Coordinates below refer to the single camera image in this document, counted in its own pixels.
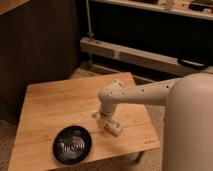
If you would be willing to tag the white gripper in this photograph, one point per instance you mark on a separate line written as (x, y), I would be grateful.
(105, 118)

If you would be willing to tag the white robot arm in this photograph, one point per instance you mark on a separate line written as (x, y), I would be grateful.
(188, 129)

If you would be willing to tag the black ceramic bowl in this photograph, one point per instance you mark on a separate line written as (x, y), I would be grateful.
(72, 145)

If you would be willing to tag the wooden table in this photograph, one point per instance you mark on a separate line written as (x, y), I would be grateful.
(52, 106)

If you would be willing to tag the long wooden beam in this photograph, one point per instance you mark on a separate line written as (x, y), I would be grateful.
(134, 56)

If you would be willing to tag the metal pole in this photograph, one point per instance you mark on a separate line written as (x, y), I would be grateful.
(90, 32)

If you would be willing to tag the wooden shelf board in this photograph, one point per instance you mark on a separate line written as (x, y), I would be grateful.
(156, 8)

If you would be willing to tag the black handle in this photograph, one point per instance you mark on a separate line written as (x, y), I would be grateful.
(193, 65)

